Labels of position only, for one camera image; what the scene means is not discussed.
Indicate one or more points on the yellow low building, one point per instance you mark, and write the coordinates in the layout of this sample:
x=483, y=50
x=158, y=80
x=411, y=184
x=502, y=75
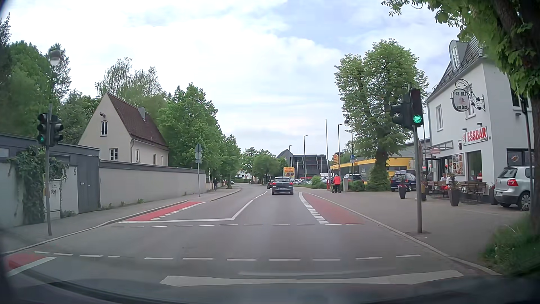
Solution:
x=396, y=162

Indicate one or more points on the grey paved forecourt pavement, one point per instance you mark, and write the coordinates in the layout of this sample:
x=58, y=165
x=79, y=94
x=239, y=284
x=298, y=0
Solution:
x=443, y=223

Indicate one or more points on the tree with overhanging branches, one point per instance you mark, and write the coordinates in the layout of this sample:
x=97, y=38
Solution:
x=502, y=50

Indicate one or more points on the dark blue parked car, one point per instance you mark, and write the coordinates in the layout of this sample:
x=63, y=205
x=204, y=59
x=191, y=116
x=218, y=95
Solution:
x=403, y=180

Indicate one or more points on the green bush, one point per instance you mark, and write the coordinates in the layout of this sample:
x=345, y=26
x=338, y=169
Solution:
x=316, y=182

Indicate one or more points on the grey wall with garage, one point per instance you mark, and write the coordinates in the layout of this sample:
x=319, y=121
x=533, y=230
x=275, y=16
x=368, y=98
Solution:
x=126, y=181

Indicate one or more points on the white building with shop front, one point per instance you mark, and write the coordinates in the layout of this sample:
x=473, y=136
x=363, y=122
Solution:
x=476, y=122

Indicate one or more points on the road sign on pole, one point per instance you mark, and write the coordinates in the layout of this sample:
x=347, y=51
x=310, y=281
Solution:
x=198, y=169

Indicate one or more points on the road markings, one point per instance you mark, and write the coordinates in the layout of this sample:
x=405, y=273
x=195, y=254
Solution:
x=312, y=279

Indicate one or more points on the dark planter with plant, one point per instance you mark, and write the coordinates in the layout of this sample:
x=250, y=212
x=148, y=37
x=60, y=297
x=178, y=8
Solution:
x=454, y=194
x=402, y=191

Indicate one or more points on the wooden tables and benches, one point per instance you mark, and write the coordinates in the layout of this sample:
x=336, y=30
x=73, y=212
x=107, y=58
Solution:
x=470, y=189

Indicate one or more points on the dark grey building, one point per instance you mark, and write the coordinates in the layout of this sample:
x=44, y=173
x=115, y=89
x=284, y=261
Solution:
x=308, y=164

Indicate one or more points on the row of parked cars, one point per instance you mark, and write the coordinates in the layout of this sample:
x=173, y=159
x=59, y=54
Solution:
x=306, y=181

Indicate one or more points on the grass verge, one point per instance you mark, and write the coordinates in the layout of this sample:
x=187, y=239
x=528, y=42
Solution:
x=514, y=247

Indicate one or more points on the group of people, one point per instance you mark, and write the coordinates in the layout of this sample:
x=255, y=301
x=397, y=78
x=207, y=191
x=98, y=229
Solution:
x=444, y=182

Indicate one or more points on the dark grey car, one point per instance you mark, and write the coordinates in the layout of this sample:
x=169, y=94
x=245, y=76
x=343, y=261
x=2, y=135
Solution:
x=282, y=185

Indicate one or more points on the traffic light on grey post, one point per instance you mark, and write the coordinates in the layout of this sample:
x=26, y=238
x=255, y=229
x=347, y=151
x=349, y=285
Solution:
x=47, y=169
x=417, y=169

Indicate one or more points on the ivy bush on wall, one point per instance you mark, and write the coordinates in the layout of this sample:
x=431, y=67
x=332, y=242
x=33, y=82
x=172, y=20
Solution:
x=33, y=185

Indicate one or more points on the tall thin pole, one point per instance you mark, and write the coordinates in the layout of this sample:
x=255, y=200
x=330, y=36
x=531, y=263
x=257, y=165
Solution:
x=326, y=147

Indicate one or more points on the lamp post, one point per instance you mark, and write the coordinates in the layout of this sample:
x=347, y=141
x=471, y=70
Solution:
x=351, y=147
x=304, y=156
x=338, y=147

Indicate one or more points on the cream house with brown roof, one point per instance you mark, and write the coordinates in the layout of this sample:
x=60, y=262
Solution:
x=126, y=135

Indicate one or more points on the car's own bonnet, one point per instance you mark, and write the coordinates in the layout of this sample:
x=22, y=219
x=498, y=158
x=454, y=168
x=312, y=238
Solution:
x=270, y=293

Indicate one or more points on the row of green trees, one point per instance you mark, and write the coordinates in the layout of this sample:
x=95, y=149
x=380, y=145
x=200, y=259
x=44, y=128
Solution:
x=185, y=122

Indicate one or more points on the street lamp with globe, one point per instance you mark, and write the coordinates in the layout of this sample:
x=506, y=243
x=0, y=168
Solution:
x=54, y=57

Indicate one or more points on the silver parked car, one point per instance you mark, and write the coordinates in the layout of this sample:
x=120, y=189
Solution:
x=513, y=185

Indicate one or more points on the grey asphalt road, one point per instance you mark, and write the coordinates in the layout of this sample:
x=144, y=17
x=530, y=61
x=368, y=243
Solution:
x=261, y=243

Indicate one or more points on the yellow billboard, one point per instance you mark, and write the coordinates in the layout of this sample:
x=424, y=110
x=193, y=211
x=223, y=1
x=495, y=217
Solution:
x=289, y=171

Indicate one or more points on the large green tree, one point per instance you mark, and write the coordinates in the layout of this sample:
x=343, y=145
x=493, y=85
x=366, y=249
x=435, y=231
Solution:
x=377, y=105

